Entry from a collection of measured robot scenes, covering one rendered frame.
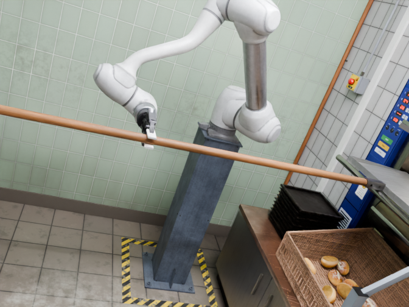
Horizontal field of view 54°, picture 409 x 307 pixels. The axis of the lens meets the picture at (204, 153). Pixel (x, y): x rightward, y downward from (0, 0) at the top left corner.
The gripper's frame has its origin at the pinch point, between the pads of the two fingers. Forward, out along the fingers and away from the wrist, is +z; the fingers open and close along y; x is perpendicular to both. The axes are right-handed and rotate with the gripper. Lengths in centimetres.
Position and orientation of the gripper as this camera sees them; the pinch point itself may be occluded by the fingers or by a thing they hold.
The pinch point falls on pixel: (150, 139)
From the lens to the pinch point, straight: 140.7
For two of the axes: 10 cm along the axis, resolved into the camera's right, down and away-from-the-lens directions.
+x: -9.3, -2.1, -3.1
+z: 1.9, 4.4, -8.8
